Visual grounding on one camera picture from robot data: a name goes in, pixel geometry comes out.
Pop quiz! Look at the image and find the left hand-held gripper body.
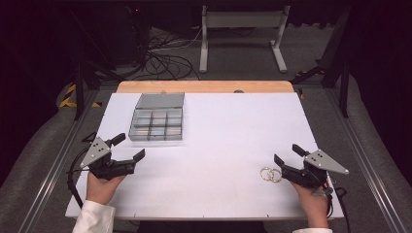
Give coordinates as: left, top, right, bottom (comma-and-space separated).
80, 137, 138, 182

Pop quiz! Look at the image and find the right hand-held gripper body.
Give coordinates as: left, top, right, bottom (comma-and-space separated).
281, 149, 350, 189

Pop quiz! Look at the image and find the silver metal ring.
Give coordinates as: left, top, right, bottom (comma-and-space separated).
269, 168, 283, 183

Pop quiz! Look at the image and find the small clear ring object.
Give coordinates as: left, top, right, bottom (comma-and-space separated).
259, 166, 275, 182

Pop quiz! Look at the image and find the grey compartment storage box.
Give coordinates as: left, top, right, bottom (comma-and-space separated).
127, 92, 186, 142

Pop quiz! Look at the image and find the person's left hand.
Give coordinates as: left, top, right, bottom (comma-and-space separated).
85, 171, 126, 206

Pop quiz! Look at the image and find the person's right hand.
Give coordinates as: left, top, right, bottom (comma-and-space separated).
291, 181, 330, 216

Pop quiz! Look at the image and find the yellow black hazard tape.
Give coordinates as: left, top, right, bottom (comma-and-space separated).
58, 83, 103, 109

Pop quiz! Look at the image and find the black tripod stand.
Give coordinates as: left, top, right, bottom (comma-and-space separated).
69, 9, 128, 121
291, 6, 353, 119

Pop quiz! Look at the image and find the dark equipment case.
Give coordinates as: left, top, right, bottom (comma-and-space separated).
105, 5, 153, 67

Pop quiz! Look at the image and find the white metal stand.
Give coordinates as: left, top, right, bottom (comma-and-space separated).
198, 5, 292, 74

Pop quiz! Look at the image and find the aluminium floor rail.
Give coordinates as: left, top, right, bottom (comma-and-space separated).
17, 89, 100, 233
325, 86, 410, 233

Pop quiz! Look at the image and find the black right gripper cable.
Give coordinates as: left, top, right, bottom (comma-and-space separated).
326, 184, 353, 233

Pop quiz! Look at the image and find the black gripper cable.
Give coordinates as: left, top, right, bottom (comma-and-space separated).
66, 146, 93, 210
326, 184, 353, 233

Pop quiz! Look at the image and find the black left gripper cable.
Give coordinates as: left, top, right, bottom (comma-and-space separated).
66, 146, 93, 210

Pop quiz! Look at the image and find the bundle of black floor cables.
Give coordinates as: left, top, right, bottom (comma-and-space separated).
129, 27, 203, 82

